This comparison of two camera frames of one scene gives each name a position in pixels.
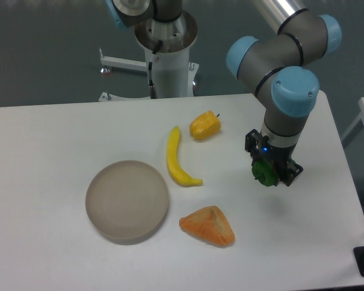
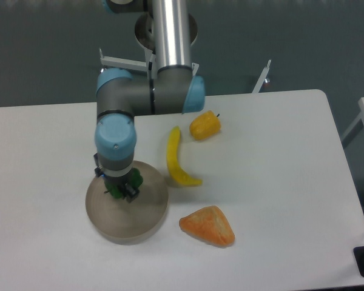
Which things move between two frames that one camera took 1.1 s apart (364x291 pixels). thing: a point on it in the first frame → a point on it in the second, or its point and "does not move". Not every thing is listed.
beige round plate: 127,202 does not move
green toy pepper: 262,171 → 116,190
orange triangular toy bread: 210,225 does not move
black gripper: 278,155 → 126,191
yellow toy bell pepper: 205,125 does not move
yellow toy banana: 174,167 does not move
